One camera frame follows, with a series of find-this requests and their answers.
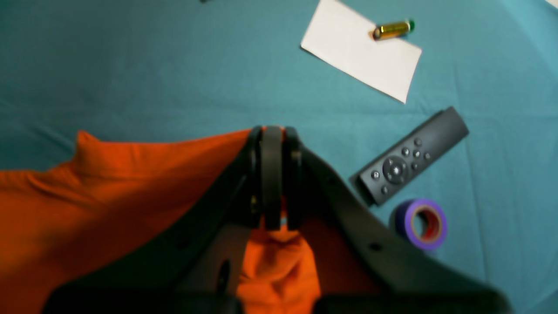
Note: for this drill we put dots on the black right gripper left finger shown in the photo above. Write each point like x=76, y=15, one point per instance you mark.
x=193, y=267

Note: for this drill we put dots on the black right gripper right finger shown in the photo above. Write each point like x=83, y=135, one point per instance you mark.
x=363, y=267

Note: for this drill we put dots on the orange t-shirt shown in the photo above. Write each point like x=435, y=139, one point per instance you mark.
x=110, y=199

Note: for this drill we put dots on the purple tape roll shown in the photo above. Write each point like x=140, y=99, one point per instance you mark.
x=422, y=222

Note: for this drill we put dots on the grey remote control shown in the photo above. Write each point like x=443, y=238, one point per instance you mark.
x=383, y=177

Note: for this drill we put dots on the blue table cloth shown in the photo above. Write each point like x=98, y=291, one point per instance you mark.
x=171, y=70

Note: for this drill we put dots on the white paper card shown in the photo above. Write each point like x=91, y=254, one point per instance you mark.
x=341, y=37

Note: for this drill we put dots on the gold battery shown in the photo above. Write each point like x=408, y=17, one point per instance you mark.
x=392, y=30

